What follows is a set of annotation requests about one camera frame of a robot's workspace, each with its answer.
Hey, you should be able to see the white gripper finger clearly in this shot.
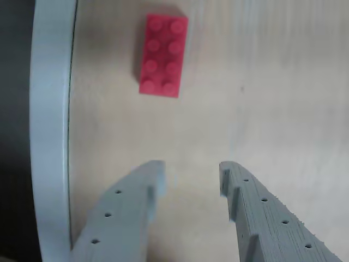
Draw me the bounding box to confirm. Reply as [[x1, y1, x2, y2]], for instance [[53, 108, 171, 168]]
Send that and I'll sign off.
[[219, 160, 343, 262], [71, 160, 166, 262]]

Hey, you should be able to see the red lego block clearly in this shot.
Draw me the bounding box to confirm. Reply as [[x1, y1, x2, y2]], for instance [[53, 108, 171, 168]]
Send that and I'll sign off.
[[138, 13, 189, 98]]

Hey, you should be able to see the white table rim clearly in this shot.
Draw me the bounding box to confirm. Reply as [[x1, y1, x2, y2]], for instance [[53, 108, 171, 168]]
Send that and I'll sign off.
[[28, 0, 79, 262]]

